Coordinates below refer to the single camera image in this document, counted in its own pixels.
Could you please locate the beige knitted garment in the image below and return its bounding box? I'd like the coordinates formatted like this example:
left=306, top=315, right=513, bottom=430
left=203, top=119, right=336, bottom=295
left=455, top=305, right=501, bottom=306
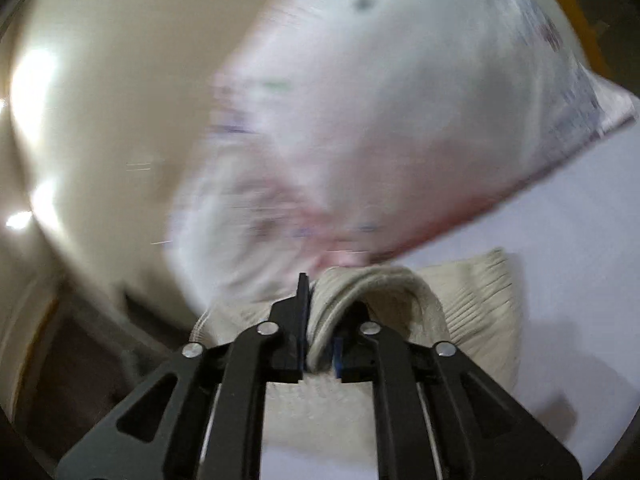
left=188, top=246, right=524, bottom=461

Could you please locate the white bed sheet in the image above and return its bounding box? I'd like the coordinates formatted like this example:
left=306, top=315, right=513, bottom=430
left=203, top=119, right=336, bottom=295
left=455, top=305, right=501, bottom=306
left=400, top=125, right=639, bottom=474

